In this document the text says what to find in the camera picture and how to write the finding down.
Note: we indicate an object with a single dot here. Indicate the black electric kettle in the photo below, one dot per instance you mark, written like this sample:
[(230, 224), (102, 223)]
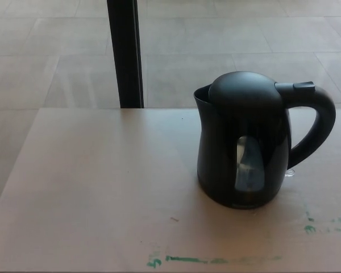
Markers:
[(218, 159)]

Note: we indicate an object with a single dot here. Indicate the black vertical post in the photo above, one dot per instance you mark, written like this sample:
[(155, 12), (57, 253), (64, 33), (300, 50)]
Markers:
[(126, 54)]

